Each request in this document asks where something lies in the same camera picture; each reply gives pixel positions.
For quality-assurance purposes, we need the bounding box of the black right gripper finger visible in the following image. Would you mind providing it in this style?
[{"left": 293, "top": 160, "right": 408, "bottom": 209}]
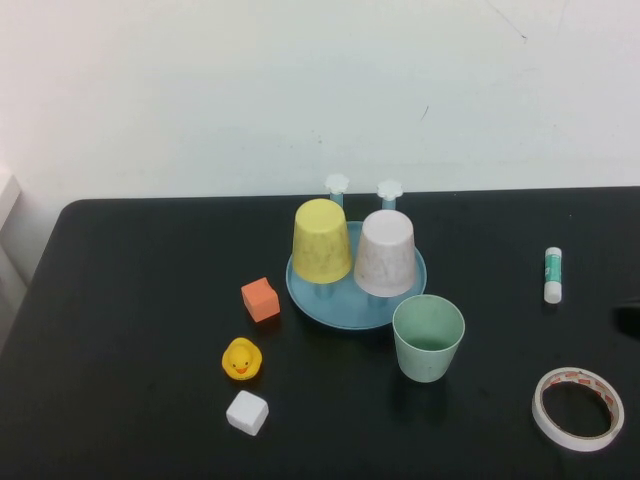
[{"left": 613, "top": 297, "right": 640, "bottom": 337}]

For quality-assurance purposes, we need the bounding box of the yellow speckled cup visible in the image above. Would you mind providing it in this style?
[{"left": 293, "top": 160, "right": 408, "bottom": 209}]
[{"left": 291, "top": 198, "right": 353, "bottom": 285}]

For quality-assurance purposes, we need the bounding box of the pale green cup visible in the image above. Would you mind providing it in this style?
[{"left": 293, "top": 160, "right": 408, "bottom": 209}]
[{"left": 391, "top": 294, "right": 466, "bottom": 384}]

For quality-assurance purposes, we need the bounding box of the pink speckled cup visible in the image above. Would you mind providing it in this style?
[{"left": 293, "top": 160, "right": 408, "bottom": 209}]
[{"left": 353, "top": 209, "right": 417, "bottom": 297}]

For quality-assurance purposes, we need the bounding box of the orange foam cube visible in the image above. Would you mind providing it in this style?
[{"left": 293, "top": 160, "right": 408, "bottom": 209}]
[{"left": 240, "top": 277, "right": 281, "bottom": 324}]

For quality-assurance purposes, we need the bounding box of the blue cup stand with pegs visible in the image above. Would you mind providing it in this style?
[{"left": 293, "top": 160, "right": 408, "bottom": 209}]
[{"left": 285, "top": 173, "right": 429, "bottom": 332}]

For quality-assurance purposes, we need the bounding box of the white tape roll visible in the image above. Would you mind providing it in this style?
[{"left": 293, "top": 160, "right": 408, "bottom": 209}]
[{"left": 531, "top": 367, "right": 626, "bottom": 454}]

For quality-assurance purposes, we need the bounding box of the yellow rubber duck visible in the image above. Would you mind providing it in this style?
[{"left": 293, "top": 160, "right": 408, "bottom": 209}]
[{"left": 221, "top": 336, "right": 264, "bottom": 382}]

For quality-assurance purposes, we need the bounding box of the green white glue stick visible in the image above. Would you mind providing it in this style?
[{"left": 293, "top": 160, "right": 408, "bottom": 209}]
[{"left": 543, "top": 246, "right": 565, "bottom": 304}]

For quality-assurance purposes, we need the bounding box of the white foam cube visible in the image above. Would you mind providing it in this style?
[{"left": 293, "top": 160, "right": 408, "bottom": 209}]
[{"left": 225, "top": 389, "right": 270, "bottom": 437}]

